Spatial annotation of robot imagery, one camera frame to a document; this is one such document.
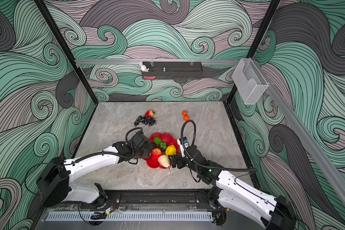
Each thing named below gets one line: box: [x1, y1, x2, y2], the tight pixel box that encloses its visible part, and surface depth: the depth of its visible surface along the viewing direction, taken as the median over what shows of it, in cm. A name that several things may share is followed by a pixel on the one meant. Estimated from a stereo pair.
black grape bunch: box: [133, 115, 157, 127], surface depth 106 cm
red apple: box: [150, 147, 162, 161], surface depth 87 cm
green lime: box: [153, 136, 162, 146], surface depth 93 cm
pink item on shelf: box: [143, 76, 157, 80], surface depth 92 cm
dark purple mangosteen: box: [159, 141, 167, 151], surface depth 90 cm
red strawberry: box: [144, 109, 156, 118], surface depth 111 cm
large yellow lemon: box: [165, 144, 177, 157], surface depth 88 cm
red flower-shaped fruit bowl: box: [143, 153, 170, 169], surface depth 85 cm
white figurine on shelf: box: [138, 61, 150, 72], surface depth 87 cm
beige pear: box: [157, 154, 171, 168], surface depth 83 cm
